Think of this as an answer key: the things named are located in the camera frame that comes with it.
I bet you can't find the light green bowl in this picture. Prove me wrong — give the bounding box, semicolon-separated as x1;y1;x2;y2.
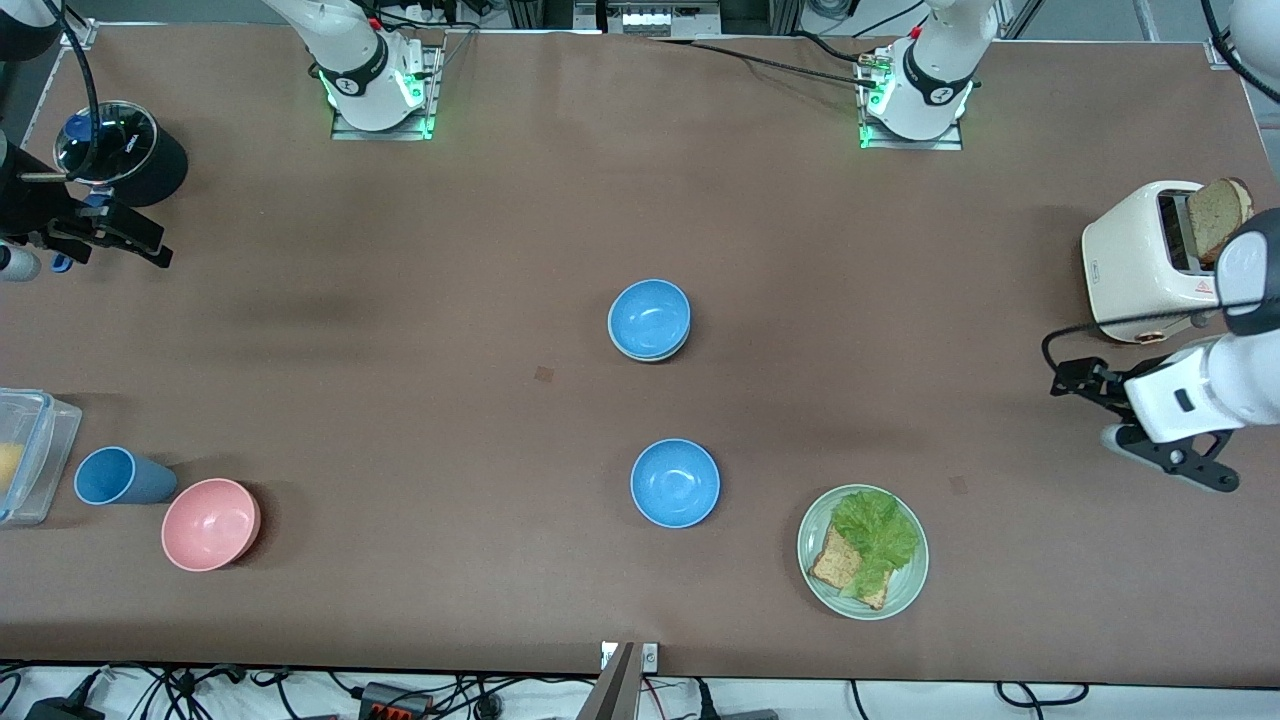
610;330;691;363

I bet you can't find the blue bowl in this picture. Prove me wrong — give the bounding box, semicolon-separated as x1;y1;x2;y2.
630;439;721;529
608;279;692;359

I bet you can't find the pink bowl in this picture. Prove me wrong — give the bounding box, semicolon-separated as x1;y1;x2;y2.
161;478;262;573

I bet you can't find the glass lid blue knob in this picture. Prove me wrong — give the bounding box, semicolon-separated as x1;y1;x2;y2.
53;100;159;186

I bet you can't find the white toaster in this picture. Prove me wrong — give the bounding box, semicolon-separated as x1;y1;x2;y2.
1082;180;1236;346

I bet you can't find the brown bread slice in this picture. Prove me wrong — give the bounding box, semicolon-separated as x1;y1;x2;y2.
808;525;891;611
1187;178;1255;266

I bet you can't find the clear plastic container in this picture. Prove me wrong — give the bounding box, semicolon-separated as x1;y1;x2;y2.
0;388;83;528

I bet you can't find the blue cup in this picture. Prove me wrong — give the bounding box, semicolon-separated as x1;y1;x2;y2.
74;446;179;506

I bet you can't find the green lettuce leaf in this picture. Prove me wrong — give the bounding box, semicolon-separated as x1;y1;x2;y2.
832;489;921;599

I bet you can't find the light green plate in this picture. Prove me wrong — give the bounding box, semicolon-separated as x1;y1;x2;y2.
797;484;930;621

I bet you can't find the black orange power strip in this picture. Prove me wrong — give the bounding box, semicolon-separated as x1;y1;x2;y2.
358;682;433;720

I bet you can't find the grey electrical box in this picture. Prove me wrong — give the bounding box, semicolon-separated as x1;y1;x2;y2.
575;0;721;36

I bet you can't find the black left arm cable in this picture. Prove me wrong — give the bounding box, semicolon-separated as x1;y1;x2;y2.
1040;0;1280;386

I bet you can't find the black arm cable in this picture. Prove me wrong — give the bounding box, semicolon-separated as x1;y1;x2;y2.
18;0;100;183
1040;0;1280;386

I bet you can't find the black pot blue handle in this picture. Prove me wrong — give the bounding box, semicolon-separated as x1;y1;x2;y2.
50;100;189;273

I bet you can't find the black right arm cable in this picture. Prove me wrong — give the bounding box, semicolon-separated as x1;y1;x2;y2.
18;0;100;183

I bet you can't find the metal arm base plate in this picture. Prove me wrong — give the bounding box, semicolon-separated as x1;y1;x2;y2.
330;42;443;141
858;48;964;151

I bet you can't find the black braided cable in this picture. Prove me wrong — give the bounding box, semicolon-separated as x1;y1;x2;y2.
648;38;881;89

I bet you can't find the grey camera mount bar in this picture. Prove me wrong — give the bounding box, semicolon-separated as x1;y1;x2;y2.
578;642;641;720

